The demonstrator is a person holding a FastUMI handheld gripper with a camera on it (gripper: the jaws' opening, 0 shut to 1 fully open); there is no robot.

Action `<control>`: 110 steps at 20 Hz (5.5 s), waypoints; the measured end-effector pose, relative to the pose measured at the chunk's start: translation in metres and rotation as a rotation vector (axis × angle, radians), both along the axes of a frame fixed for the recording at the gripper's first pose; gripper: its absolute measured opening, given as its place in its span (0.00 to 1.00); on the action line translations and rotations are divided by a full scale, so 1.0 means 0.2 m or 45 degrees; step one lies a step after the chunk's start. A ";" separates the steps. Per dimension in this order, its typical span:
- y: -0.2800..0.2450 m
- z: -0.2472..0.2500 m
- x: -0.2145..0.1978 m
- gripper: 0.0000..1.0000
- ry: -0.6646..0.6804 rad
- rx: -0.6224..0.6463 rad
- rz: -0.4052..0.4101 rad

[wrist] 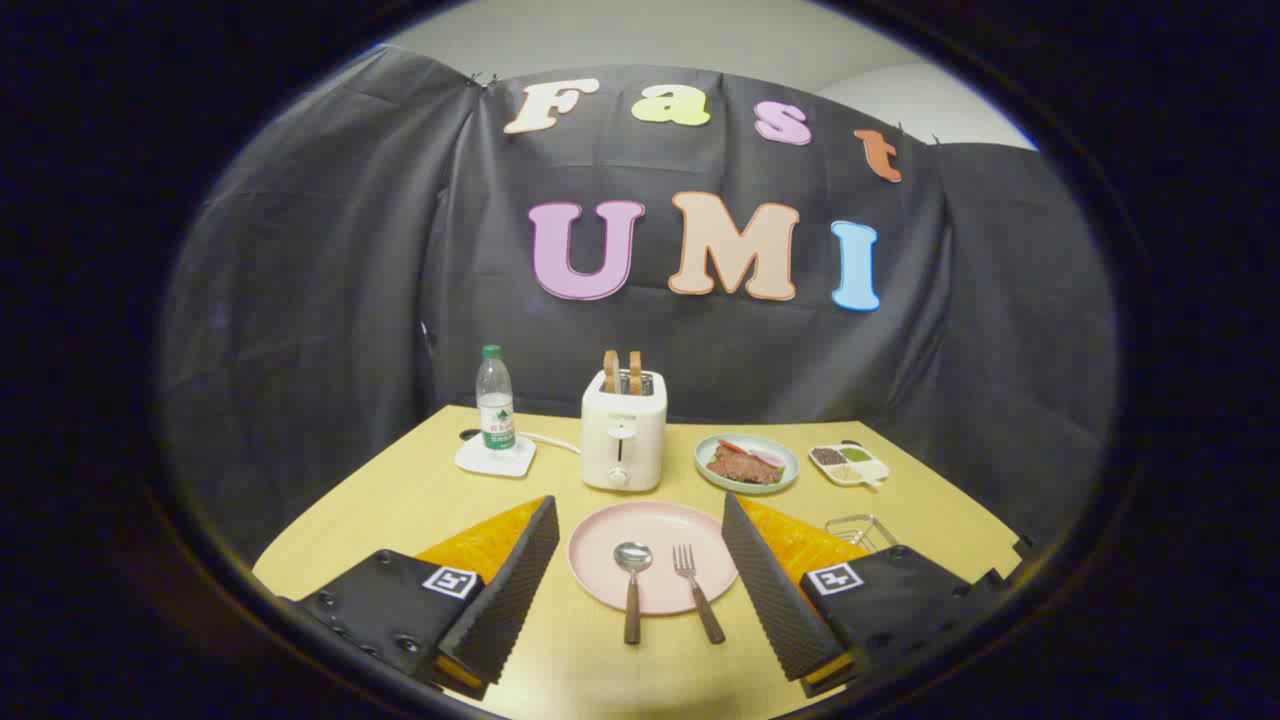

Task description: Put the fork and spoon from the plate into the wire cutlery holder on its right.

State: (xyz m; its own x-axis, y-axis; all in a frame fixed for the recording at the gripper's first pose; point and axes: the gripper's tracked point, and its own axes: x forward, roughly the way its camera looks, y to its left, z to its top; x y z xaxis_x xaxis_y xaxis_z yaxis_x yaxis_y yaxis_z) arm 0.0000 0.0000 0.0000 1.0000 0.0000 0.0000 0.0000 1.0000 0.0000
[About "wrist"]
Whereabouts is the white toaster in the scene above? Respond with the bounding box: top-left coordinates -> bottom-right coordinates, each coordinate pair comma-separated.
581,370 -> 668,492

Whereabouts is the pale green plate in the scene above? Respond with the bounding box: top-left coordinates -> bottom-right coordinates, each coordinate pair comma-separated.
694,433 -> 800,496

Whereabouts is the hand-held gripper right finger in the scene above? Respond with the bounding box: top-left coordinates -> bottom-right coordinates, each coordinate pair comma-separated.
720,490 -> 1011,699

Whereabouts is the metal wire basket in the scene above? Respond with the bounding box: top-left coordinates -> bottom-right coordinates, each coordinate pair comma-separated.
825,514 -> 898,553

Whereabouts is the wooden-handled metal spoon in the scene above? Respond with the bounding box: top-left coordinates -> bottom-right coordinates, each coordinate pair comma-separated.
613,542 -> 654,646

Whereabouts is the clear plastic water bottle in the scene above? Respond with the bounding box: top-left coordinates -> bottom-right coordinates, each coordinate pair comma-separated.
476,345 -> 517,451

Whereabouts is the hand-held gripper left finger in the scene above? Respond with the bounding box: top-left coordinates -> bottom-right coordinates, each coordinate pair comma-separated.
285,495 -> 561,701

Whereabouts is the white square coaster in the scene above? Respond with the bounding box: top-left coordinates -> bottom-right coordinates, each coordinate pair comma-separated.
455,432 -> 537,478

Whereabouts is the pink round plate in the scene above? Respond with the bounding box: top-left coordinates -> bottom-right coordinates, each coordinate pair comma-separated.
567,501 -> 741,615

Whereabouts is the sliced meat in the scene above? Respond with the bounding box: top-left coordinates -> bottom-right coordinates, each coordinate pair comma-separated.
706,440 -> 786,486

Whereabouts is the white divided seasoning dish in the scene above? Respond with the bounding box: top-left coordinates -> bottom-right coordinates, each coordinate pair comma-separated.
808,442 -> 890,489

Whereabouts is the wooden-handled metal fork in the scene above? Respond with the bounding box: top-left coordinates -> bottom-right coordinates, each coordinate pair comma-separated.
672,544 -> 727,645

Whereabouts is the black backdrop cloth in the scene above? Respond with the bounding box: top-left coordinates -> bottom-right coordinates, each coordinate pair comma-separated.
160,45 -> 1119,566

